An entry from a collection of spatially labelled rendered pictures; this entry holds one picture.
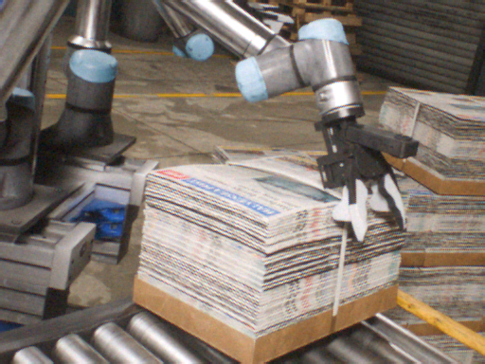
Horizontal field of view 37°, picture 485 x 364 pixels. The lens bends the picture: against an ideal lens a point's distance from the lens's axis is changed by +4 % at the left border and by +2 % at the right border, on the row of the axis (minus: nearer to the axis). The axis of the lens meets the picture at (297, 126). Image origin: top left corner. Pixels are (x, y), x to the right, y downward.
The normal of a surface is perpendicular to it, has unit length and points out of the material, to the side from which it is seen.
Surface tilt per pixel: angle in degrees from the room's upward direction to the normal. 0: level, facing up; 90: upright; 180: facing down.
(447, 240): 90
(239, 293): 90
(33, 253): 90
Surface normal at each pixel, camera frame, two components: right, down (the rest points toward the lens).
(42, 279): -0.07, 0.22
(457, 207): 0.44, 0.30
